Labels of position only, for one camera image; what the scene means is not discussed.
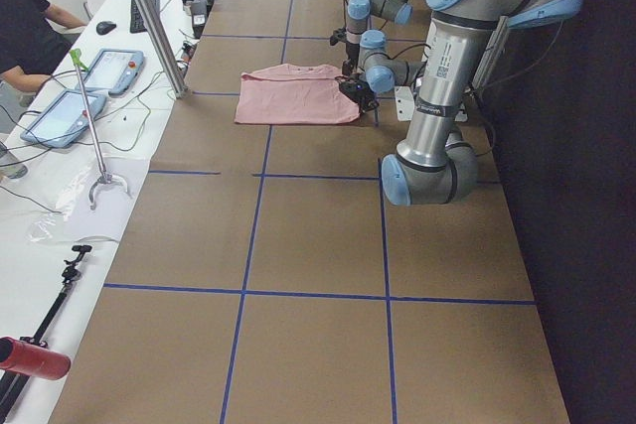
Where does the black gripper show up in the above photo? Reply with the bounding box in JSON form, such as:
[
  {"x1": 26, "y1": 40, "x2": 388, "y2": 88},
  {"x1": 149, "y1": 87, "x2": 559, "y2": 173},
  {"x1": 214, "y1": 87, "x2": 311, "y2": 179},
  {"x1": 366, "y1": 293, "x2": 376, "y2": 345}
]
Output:
[
  {"x1": 342, "y1": 42, "x2": 360, "y2": 74},
  {"x1": 354, "y1": 81, "x2": 379, "y2": 112}
]

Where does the pink t-shirt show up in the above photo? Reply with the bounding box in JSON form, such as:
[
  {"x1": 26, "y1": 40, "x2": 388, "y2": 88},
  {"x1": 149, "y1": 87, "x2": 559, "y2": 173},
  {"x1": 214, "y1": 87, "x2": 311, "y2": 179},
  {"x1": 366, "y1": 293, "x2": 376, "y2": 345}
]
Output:
[{"x1": 235, "y1": 64, "x2": 360, "y2": 125}]

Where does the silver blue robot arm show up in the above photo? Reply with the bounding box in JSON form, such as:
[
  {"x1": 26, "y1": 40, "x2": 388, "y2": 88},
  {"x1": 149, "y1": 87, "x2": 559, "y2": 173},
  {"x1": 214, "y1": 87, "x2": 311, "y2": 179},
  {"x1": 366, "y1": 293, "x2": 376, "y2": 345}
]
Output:
[
  {"x1": 330, "y1": 0, "x2": 412, "y2": 76},
  {"x1": 347, "y1": 0, "x2": 583, "y2": 206}
]

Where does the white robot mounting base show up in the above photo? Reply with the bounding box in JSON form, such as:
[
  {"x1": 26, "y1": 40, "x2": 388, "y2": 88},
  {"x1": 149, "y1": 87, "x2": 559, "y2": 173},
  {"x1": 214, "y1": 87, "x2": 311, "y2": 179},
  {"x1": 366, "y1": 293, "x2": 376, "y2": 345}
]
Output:
[{"x1": 394, "y1": 86, "x2": 469, "y2": 123}]

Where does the black power adapter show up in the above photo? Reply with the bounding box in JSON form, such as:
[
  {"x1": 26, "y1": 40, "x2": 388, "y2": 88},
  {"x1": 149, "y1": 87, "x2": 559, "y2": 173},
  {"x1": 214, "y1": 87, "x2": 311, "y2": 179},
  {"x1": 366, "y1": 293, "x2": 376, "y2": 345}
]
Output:
[{"x1": 190, "y1": 0, "x2": 210, "y2": 39}]

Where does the black keyboard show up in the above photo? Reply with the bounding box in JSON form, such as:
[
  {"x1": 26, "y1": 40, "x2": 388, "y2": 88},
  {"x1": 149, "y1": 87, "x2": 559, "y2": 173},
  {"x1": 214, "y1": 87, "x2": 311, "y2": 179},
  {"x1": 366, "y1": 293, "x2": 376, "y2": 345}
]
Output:
[{"x1": 129, "y1": 0, "x2": 162, "y2": 34}]

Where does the upper blue teach pendant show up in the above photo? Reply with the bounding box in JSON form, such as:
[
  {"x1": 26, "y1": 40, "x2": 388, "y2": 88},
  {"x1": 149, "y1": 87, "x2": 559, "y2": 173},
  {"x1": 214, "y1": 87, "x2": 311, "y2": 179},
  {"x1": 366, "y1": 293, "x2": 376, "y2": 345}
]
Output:
[{"x1": 83, "y1": 49, "x2": 145, "y2": 96}]

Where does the blue teach pendant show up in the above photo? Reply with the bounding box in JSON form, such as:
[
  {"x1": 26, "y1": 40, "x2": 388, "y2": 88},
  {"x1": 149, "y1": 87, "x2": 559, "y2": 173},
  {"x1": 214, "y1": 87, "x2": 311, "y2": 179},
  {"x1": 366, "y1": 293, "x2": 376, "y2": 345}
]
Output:
[
  {"x1": 83, "y1": 49, "x2": 145, "y2": 96},
  {"x1": 20, "y1": 89, "x2": 88, "y2": 148}
]

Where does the black computer mouse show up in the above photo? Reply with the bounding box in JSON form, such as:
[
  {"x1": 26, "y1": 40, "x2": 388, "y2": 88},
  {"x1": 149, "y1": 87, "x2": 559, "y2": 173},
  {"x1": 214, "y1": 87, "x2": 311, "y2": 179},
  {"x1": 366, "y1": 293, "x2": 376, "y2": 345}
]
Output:
[{"x1": 95, "y1": 21, "x2": 117, "y2": 36}]

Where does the silver reacher grabber tool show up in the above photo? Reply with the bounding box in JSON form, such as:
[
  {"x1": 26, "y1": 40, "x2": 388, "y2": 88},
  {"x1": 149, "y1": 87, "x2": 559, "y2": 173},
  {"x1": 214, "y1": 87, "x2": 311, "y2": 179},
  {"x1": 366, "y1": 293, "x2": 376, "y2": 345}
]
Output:
[{"x1": 70, "y1": 49, "x2": 132, "y2": 211}]

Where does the clear plastic bag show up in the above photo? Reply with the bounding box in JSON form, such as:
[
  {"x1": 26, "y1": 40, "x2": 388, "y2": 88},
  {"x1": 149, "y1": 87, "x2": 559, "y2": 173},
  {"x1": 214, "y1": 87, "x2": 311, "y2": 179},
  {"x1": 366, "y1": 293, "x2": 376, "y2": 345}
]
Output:
[{"x1": 27, "y1": 156, "x2": 150, "y2": 244}]

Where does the lower blue teach pendant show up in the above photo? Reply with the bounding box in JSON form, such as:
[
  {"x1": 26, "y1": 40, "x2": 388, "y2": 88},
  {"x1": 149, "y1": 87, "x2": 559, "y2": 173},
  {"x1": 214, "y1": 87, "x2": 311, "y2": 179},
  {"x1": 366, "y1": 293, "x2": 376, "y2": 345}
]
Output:
[{"x1": 20, "y1": 89, "x2": 88, "y2": 148}]

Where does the seated person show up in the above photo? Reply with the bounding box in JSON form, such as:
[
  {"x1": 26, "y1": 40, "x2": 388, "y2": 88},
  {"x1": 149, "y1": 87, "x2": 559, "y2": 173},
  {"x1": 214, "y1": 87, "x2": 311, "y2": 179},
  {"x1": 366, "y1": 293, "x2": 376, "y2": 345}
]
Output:
[{"x1": 1, "y1": 0, "x2": 86, "y2": 93}]

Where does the red cylinder tube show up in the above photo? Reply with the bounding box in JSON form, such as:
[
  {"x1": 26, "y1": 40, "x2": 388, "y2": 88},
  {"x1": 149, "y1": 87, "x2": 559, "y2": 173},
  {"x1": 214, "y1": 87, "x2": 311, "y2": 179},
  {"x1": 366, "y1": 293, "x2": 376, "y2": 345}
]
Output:
[{"x1": 1, "y1": 337, "x2": 72, "y2": 380}]

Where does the black selfie stick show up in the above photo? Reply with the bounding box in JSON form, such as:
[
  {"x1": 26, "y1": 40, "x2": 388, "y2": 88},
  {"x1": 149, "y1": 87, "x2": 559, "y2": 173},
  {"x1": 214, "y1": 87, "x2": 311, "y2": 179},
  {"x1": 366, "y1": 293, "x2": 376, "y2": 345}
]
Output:
[{"x1": 1, "y1": 244, "x2": 92, "y2": 423}]

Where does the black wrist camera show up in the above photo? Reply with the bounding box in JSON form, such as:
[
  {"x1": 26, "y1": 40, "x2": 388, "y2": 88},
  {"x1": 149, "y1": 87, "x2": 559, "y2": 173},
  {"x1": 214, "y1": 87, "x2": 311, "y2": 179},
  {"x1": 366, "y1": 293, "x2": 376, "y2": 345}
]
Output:
[
  {"x1": 329, "y1": 28, "x2": 347, "y2": 47},
  {"x1": 336, "y1": 76, "x2": 363, "y2": 102}
]

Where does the aluminium frame post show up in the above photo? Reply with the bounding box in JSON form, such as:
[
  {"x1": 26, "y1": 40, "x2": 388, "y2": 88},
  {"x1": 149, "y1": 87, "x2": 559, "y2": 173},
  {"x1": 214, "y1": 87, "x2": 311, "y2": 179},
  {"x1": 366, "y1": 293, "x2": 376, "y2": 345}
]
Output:
[{"x1": 135, "y1": 0, "x2": 187, "y2": 98}]

